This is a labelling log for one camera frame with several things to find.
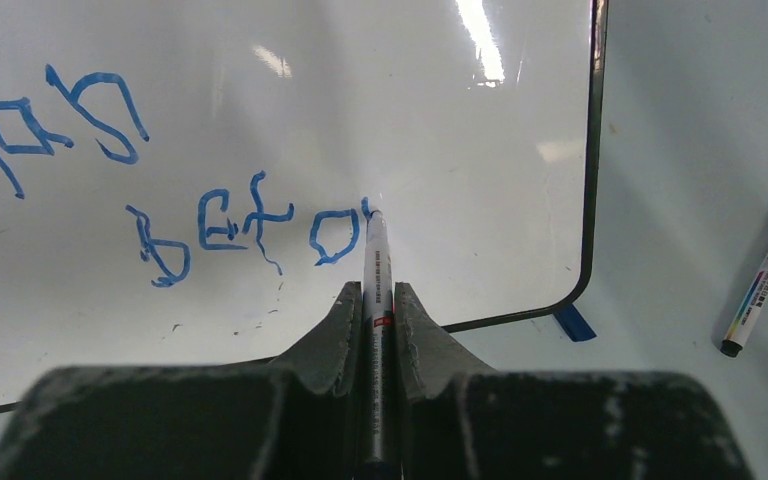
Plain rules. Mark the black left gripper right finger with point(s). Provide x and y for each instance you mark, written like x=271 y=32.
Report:
x=428 y=356

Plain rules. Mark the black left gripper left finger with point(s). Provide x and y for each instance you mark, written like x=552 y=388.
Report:
x=325 y=360

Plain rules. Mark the white marker pen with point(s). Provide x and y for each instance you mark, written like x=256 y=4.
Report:
x=378 y=453

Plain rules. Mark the blue marker cap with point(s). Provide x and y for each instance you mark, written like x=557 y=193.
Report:
x=574 y=324

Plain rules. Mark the white whiteboard black frame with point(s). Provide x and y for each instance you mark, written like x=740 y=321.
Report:
x=186 y=182

